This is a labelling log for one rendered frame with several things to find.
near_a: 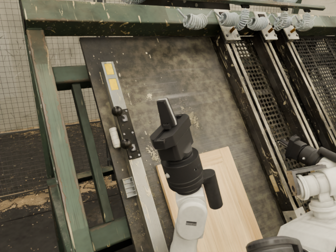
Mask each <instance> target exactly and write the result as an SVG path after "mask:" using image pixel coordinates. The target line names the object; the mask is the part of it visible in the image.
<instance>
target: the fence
mask: <svg viewBox="0 0 336 252"><path fill-rule="evenodd" d="M105 64H111V65H112V69H113V72H114V74H109V75H107V72H106V68H105ZM100 71H101V74H102V78H103V82H104V85H105V89H106V93H107V96H108V100H109V103H110V107H111V110H112V109H113V107H115V106H119V107H121V108H122V109H126V108H127V107H126V104H125V100H124V97H123V93H122V90H121V87H120V83H119V80H118V76H117V73H116V69H115V66H114V63H113V61H108V62H101V64H100ZM109 79H116V82H117V86H118V89H117V90H112V89H111V86H110V82H109ZM113 118H114V121H115V125H116V129H117V132H118V136H119V139H120V143H121V141H122V140H123V137H122V133H121V129H120V126H119V122H118V119H117V117H116V116H114V115H113ZM122 150H123V154H124V158H125V161H126V165H127V168H128V172H129V176H130V177H132V178H133V182H134V185H135V189H136V193H137V195H136V196H135V197H136V201H137V205H138V208H139V212H140V215H141V219H142V223H143V226H144V230H145V233H146V237H147V241H148V244H149V248H150V252H169V251H168V248H167V244H166V241H165V237H164V234H163V231H162V227H161V224H160V220H159V217H158V213H157V210H156V207H155V203H154V200H153V196H152V193H151V189H150V186H149V183H148V179H147V176H146V172H145V169H144V165H143V162H142V159H141V157H139V158H134V159H130V160H129V158H128V154H127V151H126V149H123V148H122Z"/></svg>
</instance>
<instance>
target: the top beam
mask: <svg viewBox="0 0 336 252"><path fill-rule="evenodd" d="M20 9H21V17H22V22H23V27H24V31H25V35H27V32H26V30H27V29H28V28H42V30H44V33H45V37H82V36H217V35H218V34H219V32H221V31H222V29H221V27H220V24H219V22H218V20H217V17H216V15H215V13H214V12H213V11H214V9H207V8H190V7H173V6H157V5H140V4H123V3H106V2H89V1H72V0H20ZM177 9H179V10H180V11H181V12H182V14H183V15H184V16H186V15H187V14H193V15H199V14H204V15H205V16H207V15H208V14H209V13H210V11H211V10H212V13H211V14H210V15H209V16H208V17H207V20H208V23H207V25H206V26H205V28H202V29H198V30H192V29H189V28H186V27H184V24H183V19H184V18H183V17H182V15H181V14H180V13H179V12H178V11H177ZM315 16H316V17H315ZM314 17H315V19H314V20H313V21H314V26H313V27H312V28H311V29H310V30H307V31H299V30H297V29H296V30H295V31H296V33H297V34H298V35H299V36H335V35H336V16H325V15H311V16H310V18H309V19H311V20H312V19H313V18H314ZM247 24H248V22H247ZM247 24H246V26H244V28H243V29H241V30H237V32H238V34H239V36H255V35H256V34H257V33H258V32H259V31H260V30H259V31H256V30H251V29H249V28H248V27H247Z"/></svg>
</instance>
